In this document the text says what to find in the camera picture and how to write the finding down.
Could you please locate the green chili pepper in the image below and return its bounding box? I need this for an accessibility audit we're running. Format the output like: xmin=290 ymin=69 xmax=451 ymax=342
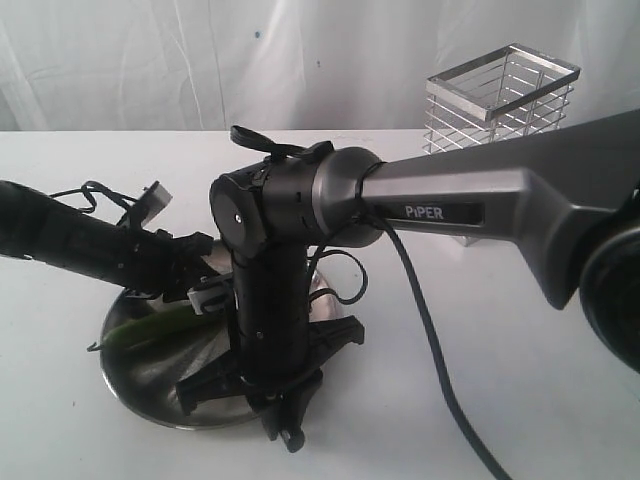
xmin=86 ymin=305 xmax=225 ymax=352

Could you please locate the round stainless steel plate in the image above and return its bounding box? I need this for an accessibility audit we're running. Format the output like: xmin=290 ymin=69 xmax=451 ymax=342
xmin=94 ymin=240 xmax=343 ymax=430

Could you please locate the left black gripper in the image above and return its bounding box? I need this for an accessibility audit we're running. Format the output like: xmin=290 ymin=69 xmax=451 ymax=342
xmin=119 ymin=230 xmax=215 ymax=301

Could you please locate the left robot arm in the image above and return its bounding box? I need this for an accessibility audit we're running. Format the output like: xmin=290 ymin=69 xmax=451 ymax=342
xmin=1 ymin=181 xmax=218 ymax=301

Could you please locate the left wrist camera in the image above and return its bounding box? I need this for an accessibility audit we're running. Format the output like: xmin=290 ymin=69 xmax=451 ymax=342
xmin=129 ymin=181 xmax=172 ymax=228

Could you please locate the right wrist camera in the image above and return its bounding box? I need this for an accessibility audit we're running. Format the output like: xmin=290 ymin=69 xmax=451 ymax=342
xmin=187 ymin=275 xmax=236 ymax=315

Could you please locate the wire metal utensil holder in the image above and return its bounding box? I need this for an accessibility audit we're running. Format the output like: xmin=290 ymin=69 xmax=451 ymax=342
xmin=421 ymin=43 xmax=582 ymax=248

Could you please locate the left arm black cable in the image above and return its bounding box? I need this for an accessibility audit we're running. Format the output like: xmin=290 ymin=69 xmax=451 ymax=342
xmin=49 ymin=180 xmax=151 ymax=221

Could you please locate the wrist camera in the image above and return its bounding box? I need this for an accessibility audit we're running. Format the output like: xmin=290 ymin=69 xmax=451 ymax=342
xmin=187 ymin=275 xmax=236 ymax=315
xmin=129 ymin=181 xmax=172 ymax=228

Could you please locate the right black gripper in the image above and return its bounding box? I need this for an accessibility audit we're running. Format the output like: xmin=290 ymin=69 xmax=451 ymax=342
xmin=175 ymin=316 xmax=365 ymax=440

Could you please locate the white backdrop curtain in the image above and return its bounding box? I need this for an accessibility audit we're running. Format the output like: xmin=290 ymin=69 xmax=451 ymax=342
xmin=1 ymin=1 xmax=639 ymax=131

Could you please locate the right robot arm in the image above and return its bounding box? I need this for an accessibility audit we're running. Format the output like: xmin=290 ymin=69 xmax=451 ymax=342
xmin=176 ymin=110 xmax=639 ymax=446

